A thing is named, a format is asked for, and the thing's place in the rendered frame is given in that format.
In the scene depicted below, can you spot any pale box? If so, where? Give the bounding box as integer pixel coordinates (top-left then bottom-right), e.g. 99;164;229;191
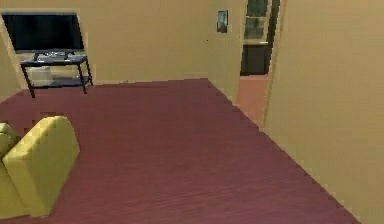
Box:
25;66;55;87

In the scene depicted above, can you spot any small framed wall picture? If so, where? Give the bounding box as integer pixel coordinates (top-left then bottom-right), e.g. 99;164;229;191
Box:
216;9;230;34

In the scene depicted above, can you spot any yellow sofa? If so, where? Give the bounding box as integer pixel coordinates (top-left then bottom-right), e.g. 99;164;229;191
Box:
0;115;81;221

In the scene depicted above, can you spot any black television stand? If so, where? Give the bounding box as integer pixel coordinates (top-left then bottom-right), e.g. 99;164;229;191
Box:
20;54;94;99

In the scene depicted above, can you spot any black television set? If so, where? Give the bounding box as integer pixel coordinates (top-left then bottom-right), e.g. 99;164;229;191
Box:
1;12;85;62

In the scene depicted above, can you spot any dark cabinet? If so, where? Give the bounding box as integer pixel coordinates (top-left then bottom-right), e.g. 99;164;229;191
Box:
240;43;272;77

